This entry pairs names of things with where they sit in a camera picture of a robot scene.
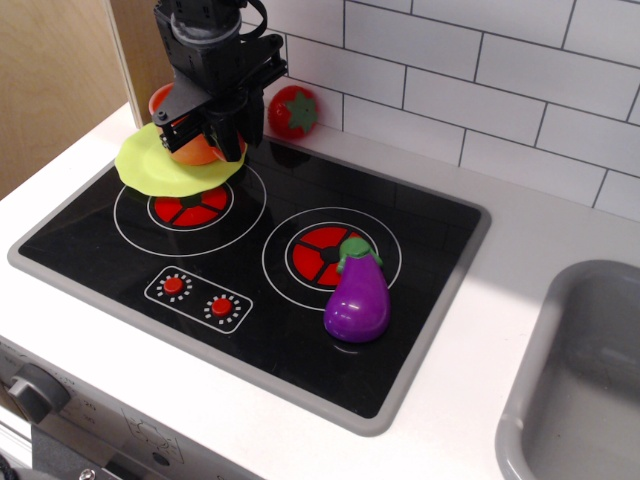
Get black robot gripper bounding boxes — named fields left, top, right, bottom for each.
left=152, top=24, right=287, bottom=162

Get orange plastic cup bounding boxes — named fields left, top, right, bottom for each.
left=148, top=83, right=226, bottom=166

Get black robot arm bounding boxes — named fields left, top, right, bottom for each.
left=152, top=1, right=287, bottom=162

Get lime green plate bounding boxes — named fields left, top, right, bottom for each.
left=115, top=123, right=247, bottom=197

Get red toy tomato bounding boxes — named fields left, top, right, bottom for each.
left=267, top=85, right=319, bottom=139

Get black toy stovetop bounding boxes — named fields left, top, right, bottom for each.
left=8, top=141, right=490, bottom=436

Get wooden side panel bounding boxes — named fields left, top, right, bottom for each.
left=1, top=1, right=172, bottom=195

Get purple toy eggplant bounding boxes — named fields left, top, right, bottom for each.
left=323, top=237, right=391, bottom=343

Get grey oven knob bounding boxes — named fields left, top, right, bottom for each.
left=8, top=364, right=71, bottom=424

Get grey oven front panel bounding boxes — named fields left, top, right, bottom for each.
left=1, top=340, right=258, bottom=479

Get grey sink basin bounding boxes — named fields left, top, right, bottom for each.
left=495, top=260, right=639, bottom=479

